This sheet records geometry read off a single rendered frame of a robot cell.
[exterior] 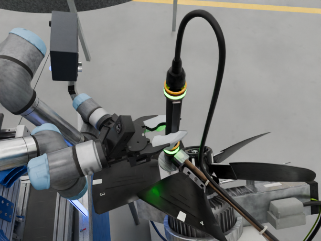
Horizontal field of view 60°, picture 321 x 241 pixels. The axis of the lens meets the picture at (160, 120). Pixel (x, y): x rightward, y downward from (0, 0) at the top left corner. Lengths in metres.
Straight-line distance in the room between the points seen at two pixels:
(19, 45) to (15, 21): 2.73
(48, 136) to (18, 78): 0.19
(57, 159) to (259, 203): 0.69
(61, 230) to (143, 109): 1.18
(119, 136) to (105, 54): 2.42
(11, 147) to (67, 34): 0.69
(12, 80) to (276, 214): 0.90
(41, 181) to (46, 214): 1.39
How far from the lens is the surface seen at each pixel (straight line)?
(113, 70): 2.81
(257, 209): 1.05
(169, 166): 0.83
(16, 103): 0.91
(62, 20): 1.39
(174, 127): 0.63
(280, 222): 1.03
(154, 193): 0.68
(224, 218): 0.96
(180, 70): 0.50
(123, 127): 0.57
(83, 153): 0.64
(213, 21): 0.38
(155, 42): 3.04
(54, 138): 0.80
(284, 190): 1.07
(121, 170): 0.96
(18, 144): 0.77
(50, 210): 2.05
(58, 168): 0.65
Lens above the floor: 2.07
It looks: 59 degrees down
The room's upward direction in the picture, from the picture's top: straight up
